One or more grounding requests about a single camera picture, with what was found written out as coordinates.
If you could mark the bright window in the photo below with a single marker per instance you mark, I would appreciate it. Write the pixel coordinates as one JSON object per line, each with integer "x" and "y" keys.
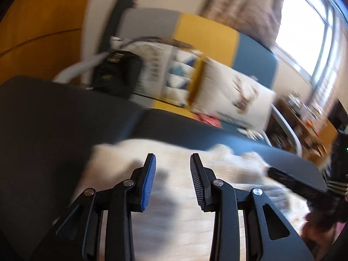
{"x": 301, "y": 27}

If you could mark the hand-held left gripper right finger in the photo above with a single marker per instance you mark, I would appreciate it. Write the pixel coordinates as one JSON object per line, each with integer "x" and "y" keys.
{"x": 197, "y": 185}

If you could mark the grey yellow blue sofa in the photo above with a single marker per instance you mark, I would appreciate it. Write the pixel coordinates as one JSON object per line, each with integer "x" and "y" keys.
{"x": 206, "y": 32}

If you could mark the cluster of jars and boxes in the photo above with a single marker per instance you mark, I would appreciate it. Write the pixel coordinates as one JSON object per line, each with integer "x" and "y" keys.
{"x": 293, "y": 100}

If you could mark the cream knit sweater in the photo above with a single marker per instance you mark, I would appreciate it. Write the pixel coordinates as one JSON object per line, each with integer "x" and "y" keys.
{"x": 174, "y": 195}

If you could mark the white deer print pillow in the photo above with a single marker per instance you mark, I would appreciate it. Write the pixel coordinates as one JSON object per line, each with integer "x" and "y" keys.
{"x": 223, "y": 92}

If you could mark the black monitor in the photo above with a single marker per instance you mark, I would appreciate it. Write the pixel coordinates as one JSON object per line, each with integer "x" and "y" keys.
{"x": 343, "y": 114}

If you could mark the wooden panelled wardrobe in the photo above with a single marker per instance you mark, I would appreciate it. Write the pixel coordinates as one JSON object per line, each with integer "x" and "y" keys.
{"x": 40, "y": 32}

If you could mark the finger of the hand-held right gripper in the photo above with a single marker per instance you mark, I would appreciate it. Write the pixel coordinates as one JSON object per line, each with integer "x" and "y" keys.
{"x": 293, "y": 180}

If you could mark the red patterned cloth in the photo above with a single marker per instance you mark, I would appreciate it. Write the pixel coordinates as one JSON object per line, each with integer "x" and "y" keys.
{"x": 206, "y": 119}

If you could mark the wooden desk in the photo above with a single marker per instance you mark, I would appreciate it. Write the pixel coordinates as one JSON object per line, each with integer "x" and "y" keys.
{"x": 326, "y": 133}

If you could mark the patterned beige curtain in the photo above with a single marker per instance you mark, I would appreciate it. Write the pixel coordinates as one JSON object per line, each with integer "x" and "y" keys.
{"x": 244, "y": 5}
{"x": 323, "y": 92}

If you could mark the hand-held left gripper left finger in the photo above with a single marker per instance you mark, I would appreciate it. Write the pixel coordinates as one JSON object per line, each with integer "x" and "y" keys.
{"x": 148, "y": 187}

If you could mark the pink cloth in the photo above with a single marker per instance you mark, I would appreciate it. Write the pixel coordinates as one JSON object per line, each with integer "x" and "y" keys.
{"x": 315, "y": 231}

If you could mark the dark grey board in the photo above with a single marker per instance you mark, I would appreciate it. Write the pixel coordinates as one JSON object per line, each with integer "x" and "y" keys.
{"x": 119, "y": 13}

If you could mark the white triangle pattern pillow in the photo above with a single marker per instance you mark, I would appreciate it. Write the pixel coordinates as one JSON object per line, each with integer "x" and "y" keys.
{"x": 176, "y": 70}

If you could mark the black handbag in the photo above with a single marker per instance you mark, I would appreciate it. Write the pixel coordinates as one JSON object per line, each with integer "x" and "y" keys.
{"x": 117, "y": 76}

